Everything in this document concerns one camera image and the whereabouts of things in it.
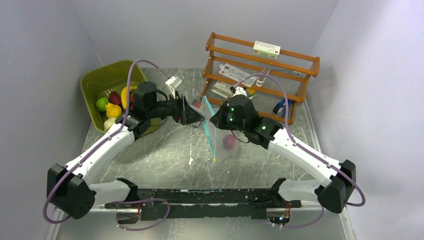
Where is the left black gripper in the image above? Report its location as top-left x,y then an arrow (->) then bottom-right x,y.
147,91 -> 205,126

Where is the purple onion toy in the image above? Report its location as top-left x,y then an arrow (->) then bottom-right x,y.
222,134 -> 238,151

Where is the clear zip bag blue zipper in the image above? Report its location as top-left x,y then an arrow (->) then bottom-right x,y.
201,96 -> 240,162

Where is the yellow pear toy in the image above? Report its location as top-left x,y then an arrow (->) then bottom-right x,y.
105,102 -> 122,119

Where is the dark red sweet potato toy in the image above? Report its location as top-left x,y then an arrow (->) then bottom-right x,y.
108,91 -> 122,106

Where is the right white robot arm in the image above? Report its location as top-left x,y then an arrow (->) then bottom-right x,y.
209,95 -> 358,214

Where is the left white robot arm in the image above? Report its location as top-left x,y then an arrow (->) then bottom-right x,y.
44,81 -> 205,219

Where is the pack of coloured markers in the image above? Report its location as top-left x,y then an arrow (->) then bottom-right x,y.
190,100 -> 203,129

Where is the small white box lower shelf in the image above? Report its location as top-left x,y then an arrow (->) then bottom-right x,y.
211,81 -> 234,99

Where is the flat white packaged item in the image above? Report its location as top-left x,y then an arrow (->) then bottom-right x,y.
218,63 -> 258,88

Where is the red chili toy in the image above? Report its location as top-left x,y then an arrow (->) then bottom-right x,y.
129,94 -> 135,111

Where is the blue stapler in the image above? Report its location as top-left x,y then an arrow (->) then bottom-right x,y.
272,99 -> 294,118

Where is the yellow banana toy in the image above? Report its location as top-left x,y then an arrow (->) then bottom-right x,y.
120,86 -> 137,110

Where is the orange wooden shelf rack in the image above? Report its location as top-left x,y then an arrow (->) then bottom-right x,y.
200,32 -> 321,124

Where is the pale green cabbage toy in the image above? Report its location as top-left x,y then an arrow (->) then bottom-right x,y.
103,117 -> 117,132

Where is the white green box on shelf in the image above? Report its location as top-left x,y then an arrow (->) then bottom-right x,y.
252,41 -> 281,60

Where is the green lime toy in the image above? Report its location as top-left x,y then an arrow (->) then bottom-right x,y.
95,97 -> 109,113

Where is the olive green plastic basket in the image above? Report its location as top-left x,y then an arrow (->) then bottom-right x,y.
80,59 -> 167,137

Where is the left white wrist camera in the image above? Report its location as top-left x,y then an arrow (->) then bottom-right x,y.
165,75 -> 183,98

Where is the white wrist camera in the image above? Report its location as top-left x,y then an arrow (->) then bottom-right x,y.
165,75 -> 183,98
230,86 -> 251,98

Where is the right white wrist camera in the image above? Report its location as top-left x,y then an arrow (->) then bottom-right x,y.
230,86 -> 251,98

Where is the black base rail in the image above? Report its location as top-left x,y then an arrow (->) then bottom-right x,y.
105,187 -> 301,221

